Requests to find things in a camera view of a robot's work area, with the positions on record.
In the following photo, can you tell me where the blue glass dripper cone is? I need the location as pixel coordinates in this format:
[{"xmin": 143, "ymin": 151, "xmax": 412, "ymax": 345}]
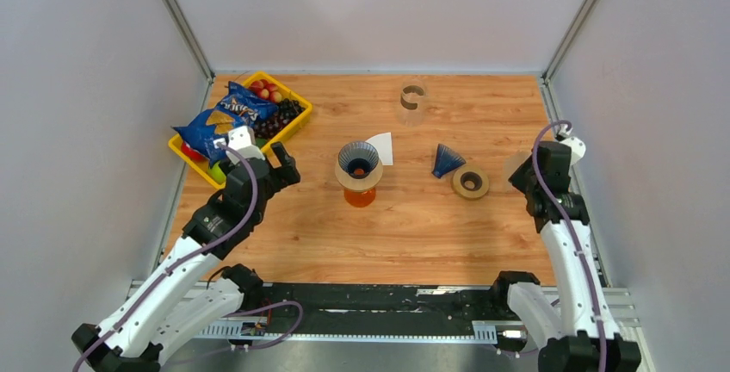
[{"xmin": 337, "ymin": 141, "xmax": 380, "ymax": 179}]

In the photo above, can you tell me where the brown paper coffee filter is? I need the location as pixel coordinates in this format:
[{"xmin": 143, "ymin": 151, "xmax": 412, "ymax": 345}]
[{"xmin": 503, "ymin": 150, "xmax": 531, "ymax": 192}]

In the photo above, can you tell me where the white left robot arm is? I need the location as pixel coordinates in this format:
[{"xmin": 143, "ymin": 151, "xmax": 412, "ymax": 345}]
[{"xmin": 71, "ymin": 142, "xmax": 300, "ymax": 371}]

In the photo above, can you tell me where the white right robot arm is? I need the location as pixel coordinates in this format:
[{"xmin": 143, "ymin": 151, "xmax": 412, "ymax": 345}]
[{"xmin": 491, "ymin": 137, "xmax": 642, "ymax": 371}]

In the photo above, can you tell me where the white paper coffee filter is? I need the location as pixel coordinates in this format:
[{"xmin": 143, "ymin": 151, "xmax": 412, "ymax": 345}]
[{"xmin": 366, "ymin": 132, "xmax": 394, "ymax": 166}]

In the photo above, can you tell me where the green apple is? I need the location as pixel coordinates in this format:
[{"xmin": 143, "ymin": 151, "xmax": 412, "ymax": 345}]
[{"xmin": 207, "ymin": 162, "xmax": 226, "ymax": 185}]

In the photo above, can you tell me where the dark grapes bunch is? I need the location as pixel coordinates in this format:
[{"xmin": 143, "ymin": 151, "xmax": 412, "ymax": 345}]
[{"xmin": 253, "ymin": 99, "xmax": 304, "ymax": 140}]

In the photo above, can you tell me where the orange glass carafe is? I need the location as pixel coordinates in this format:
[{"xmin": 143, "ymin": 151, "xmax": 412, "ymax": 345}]
[{"xmin": 343, "ymin": 187, "xmax": 376, "ymax": 208}]

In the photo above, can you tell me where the red fruit under bag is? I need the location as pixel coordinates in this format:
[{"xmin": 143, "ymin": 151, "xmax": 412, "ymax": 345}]
[{"xmin": 180, "ymin": 142, "xmax": 207, "ymax": 162}]

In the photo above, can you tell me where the blue chips bag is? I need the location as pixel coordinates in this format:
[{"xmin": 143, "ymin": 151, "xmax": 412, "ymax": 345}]
[{"xmin": 172, "ymin": 81, "xmax": 278, "ymax": 164}]

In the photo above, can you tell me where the yellow plastic tray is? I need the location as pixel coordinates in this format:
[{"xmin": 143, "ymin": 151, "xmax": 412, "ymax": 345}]
[{"xmin": 168, "ymin": 71, "xmax": 313, "ymax": 189}]

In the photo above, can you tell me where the red apples bunch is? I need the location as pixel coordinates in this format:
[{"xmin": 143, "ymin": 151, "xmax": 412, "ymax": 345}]
[{"xmin": 248, "ymin": 79, "xmax": 283, "ymax": 103}]

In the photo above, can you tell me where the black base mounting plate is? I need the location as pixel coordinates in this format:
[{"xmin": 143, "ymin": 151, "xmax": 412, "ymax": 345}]
[{"xmin": 206, "ymin": 263, "xmax": 548, "ymax": 338}]

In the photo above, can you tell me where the clear glass carafe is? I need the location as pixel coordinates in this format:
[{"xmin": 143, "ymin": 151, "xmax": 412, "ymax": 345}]
[{"xmin": 396, "ymin": 77, "xmax": 428, "ymax": 127}]

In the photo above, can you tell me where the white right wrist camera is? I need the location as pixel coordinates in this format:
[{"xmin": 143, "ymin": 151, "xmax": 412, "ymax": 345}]
[{"xmin": 559, "ymin": 136, "xmax": 586, "ymax": 166}]

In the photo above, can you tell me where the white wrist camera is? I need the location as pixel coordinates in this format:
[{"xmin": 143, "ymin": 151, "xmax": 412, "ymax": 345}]
[
  {"xmin": 559, "ymin": 136, "xmax": 586, "ymax": 166},
  {"xmin": 213, "ymin": 126, "xmax": 265, "ymax": 164}
]

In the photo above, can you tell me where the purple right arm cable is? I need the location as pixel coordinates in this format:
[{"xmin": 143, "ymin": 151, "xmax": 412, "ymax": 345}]
[{"xmin": 496, "ymin": 120, "xmax": 609, "ymax": 372}]

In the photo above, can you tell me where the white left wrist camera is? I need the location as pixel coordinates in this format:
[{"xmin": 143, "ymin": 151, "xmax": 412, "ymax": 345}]
[{"xmin": 213, "ymin": 126, "xmax": 265, "ymax": 164}]

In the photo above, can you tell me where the aluminium frame rail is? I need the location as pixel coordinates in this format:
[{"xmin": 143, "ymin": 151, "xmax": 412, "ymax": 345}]
[{"xmin": 102, "ymin": 286, "xmax": 643, "ymax": 372}]

